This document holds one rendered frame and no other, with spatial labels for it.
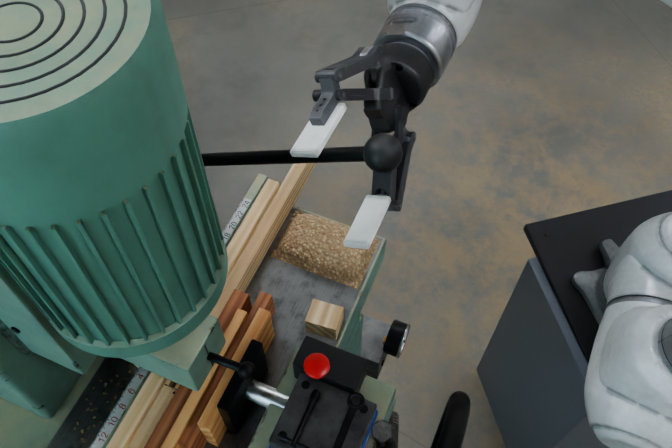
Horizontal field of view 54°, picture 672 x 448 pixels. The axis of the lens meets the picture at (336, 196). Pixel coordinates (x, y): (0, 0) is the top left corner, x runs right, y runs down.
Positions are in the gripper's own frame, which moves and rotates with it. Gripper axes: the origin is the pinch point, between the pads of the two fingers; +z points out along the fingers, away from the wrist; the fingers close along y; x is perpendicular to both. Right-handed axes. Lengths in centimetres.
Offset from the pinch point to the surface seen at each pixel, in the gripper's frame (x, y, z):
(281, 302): -20.2, -24.9, -0.4
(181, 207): -0.9, 14.4, 14.1
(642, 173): 3, -133, -128
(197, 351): -15.7, -10.4, 15.0
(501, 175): -36, -116, -109
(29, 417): -50, -23, 26
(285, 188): -24.6, -18.5, -16.1
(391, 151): 9.1, 7.3, 0.7
